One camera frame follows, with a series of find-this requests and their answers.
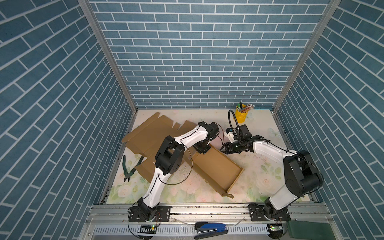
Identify green handled pliers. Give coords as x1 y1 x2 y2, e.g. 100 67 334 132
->
121 154 145 183

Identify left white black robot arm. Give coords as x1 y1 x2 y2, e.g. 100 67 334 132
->
138 122 220 218

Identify green box at front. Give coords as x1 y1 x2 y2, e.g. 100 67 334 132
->
288 221 336 240

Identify left flat cardboard sheet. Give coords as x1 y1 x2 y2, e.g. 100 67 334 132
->
122 113 197 182

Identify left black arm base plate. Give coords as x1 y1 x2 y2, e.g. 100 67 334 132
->
129 206 171 223

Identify blue black stapler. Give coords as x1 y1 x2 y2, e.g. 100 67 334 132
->
194 222 229 240

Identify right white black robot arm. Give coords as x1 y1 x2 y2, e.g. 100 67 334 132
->
220 125 324 220

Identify pens in cup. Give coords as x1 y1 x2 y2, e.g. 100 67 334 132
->
236 102 255 113

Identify yellow pen cup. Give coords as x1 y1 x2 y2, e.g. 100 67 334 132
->
235 110 248 124

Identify aluminium front rail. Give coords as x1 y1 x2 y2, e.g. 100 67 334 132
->
79 202 342 240

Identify cardboard box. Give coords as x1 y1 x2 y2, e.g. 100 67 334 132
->
183 146 244 199

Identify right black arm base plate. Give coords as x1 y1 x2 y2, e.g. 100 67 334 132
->
248 204 291 222

